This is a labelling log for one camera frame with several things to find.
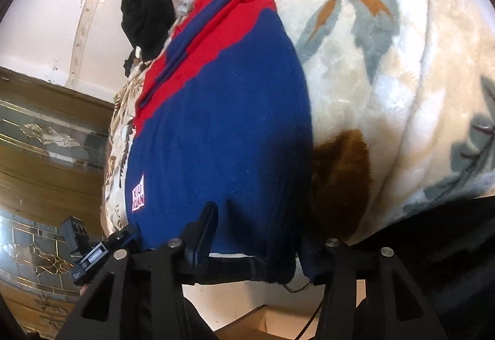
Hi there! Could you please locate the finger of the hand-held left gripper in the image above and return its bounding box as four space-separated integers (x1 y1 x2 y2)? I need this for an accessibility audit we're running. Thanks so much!
107 224 138 252

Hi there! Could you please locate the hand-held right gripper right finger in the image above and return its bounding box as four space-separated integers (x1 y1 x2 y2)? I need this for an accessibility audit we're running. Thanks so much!
309 238 449 340

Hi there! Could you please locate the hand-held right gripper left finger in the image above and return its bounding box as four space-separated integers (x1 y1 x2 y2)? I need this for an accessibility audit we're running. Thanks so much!
58 202 219 340

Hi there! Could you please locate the red and blue knit sweater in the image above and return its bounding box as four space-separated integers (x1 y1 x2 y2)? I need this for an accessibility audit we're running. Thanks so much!
124 0 329 285

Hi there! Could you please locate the wooden ledge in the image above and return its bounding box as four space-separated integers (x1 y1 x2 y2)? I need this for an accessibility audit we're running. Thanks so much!
212 303 322 340

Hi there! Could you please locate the wooden cabinet with glass door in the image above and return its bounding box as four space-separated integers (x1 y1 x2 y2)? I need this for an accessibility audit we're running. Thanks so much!
0 67 117 340

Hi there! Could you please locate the small dark cloth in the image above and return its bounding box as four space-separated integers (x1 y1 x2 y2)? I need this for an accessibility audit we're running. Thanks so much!
123 47 142 78

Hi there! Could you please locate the cream leaf print blanket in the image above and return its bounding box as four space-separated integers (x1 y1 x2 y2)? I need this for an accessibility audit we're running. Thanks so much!
101 0 495 248

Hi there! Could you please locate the black cloth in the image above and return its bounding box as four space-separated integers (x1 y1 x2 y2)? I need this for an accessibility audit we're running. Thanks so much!
120 0 177 60

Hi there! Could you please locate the black cable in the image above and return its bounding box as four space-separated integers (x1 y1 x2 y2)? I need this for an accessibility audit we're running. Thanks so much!
283 277 322 340

